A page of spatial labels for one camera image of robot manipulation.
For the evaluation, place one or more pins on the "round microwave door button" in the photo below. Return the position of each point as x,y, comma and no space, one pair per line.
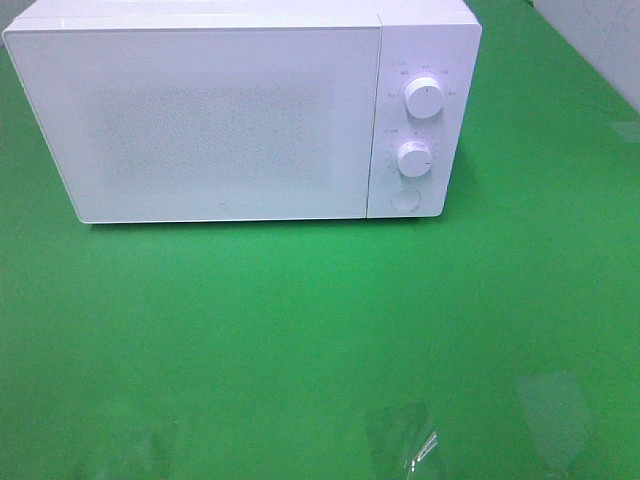
406,200

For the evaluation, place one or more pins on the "white microwave knob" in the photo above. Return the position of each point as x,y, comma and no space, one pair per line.
424,97
414,159

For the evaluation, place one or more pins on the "white microwave door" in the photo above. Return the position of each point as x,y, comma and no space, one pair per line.
201,125

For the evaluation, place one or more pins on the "white microwave oven body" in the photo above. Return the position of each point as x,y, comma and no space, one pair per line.
417,38

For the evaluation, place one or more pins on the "clear plastic tape piece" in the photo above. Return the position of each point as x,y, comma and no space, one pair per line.
417,463

